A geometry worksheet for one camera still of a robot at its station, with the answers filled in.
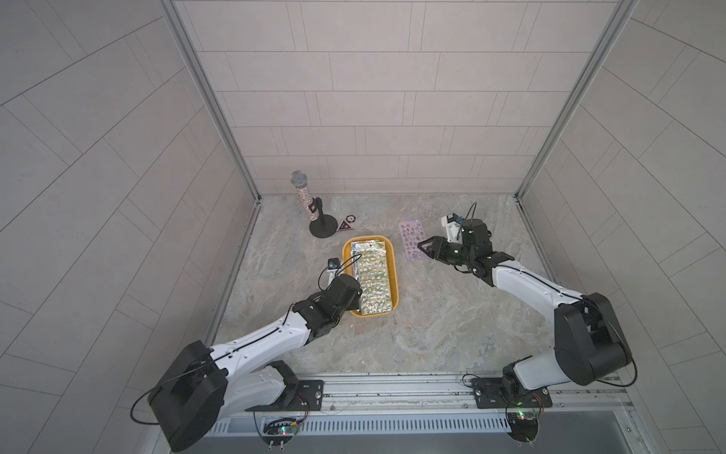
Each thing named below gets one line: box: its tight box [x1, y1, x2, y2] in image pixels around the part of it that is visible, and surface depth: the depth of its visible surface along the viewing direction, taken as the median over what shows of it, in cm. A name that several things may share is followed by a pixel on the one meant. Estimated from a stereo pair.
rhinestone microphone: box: [290, 170, 319, 223], surface depth 84 cm
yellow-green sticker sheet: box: [349, 240, 393, 315], surface depth 86 cm
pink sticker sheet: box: [398, 219, 430, 262], surface depth 107 cm
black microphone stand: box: [308, 196, 339, 239], surface depth 107 cm
